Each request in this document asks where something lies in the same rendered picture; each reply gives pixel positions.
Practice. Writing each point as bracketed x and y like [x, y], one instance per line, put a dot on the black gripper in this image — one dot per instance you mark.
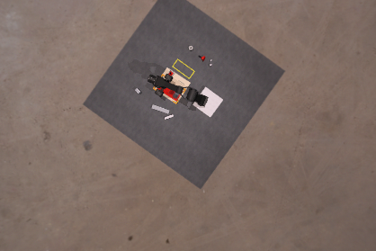
[160, 92]

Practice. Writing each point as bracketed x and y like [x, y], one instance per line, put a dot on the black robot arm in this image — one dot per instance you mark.
[192, 95]

